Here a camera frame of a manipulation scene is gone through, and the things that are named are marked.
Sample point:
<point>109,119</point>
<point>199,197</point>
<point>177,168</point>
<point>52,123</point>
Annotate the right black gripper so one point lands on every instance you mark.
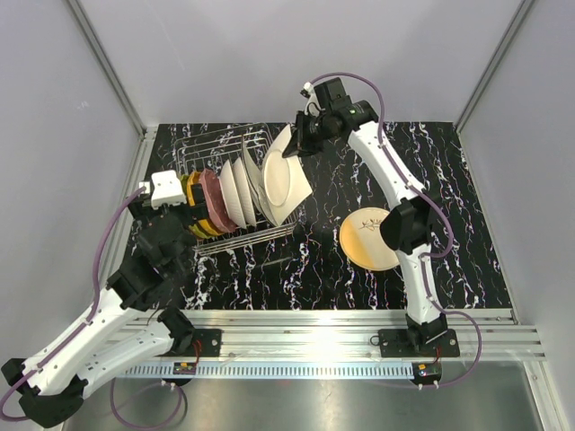
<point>301,144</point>

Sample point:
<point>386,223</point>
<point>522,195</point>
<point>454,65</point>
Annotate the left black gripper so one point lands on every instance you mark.
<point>145,212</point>

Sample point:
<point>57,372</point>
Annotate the pink polka dot plate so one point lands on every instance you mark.
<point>214,198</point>

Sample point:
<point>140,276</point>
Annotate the orange polka dot plate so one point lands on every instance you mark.
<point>196,228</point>

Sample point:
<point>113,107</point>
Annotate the white square plate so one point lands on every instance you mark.
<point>254,176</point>
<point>285,185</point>

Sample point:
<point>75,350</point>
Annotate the metal wire dish rack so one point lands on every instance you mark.
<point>211,150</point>

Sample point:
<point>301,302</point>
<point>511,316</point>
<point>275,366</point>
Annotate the green polka dot plate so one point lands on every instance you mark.
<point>185,184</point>

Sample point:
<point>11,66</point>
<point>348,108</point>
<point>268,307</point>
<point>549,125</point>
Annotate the floral patterned brown plate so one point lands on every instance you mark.
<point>244,192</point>

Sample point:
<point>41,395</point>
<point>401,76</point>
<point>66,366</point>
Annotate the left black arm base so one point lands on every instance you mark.
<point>207,341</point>

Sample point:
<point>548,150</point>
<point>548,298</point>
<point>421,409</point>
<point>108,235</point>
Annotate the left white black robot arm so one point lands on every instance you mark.
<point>54,383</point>

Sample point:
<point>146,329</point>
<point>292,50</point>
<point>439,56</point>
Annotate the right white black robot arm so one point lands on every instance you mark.
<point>407,230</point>

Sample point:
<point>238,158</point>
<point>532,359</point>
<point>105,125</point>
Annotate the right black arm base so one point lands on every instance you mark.
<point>401,343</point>

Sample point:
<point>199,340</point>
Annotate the black marble pattern mat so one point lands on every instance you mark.
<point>308,270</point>

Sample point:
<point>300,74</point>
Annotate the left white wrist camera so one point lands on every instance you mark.
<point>164,189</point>

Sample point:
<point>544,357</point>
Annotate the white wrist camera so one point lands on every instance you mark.
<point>164,189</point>
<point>312,105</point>

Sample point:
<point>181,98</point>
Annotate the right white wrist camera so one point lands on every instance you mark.
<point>312,105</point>

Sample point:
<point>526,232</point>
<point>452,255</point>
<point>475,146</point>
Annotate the aluminium mounting rail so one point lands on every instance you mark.
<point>349,336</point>

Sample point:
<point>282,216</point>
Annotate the left aluminium frame post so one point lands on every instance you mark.
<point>94,43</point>

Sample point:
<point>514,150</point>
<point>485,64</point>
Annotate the aluminium frame post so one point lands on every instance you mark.
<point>505,43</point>
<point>94,43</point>

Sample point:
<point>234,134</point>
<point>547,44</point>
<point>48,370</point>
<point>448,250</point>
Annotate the white slotted cable duct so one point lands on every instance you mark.
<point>247,370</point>

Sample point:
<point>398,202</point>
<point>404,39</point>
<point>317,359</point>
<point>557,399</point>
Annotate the right aluminium frame post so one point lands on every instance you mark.
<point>505,43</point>

